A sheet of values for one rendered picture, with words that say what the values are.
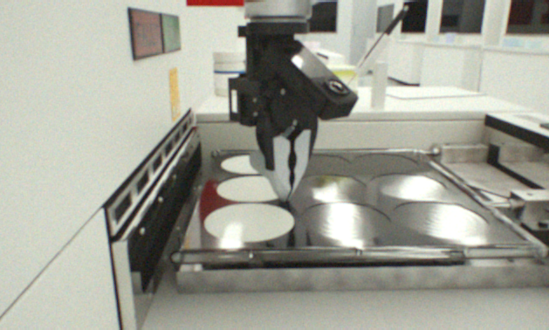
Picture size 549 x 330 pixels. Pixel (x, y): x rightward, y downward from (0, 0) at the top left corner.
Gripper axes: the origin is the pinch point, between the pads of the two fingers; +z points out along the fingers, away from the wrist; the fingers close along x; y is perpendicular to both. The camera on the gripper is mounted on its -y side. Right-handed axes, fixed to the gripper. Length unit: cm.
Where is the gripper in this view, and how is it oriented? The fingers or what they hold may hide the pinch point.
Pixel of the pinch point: (289, 192)
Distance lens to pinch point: 52.7
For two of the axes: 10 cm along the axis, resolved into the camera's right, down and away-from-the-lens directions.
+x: -7.3, 2.1, -6.5
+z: 0.0, 9.5, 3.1
